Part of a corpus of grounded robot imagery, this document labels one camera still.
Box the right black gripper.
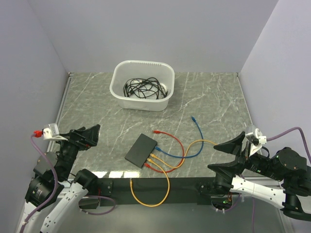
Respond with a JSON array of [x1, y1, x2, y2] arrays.
[[206, 129, 283, 180]]

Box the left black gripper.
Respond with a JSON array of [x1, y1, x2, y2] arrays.
[[52, 123, 100, 179]]

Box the black network switch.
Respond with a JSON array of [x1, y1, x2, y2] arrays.
[[124, 133, 157, 168]]

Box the red ethernet cable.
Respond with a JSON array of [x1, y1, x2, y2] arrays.
[[144, 130, 185, 173]]

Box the yellow ethernet cable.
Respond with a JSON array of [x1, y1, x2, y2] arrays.
[[149, 139, 218, 169], [129, 158, 171, 207]]

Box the blue ethernet cable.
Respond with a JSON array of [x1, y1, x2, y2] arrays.
[[154, 116, 205, 159]]

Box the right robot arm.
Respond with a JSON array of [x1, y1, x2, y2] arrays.
[[208, 128, 311, 221]]

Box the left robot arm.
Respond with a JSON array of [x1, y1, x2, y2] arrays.
[[17, 123, 100, 233]]

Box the white plastic tub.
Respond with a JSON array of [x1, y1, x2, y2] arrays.
[[109, 60, 175, 112]]

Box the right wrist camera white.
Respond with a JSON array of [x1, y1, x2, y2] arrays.
[[245, 125, 267, 156]]

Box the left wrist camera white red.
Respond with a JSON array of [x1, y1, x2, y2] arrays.
[[34, 123, 68, 141]]

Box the aluminium rail frame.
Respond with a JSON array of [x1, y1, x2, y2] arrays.
[[14, 71, 296, 233]]

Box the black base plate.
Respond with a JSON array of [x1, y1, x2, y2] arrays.
[[77, 177, 243, 210]]

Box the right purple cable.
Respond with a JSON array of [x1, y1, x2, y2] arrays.
[[225, 126, 311, 233]]

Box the black tangled cables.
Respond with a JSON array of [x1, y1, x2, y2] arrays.
[[123, 77, 170, 100]]

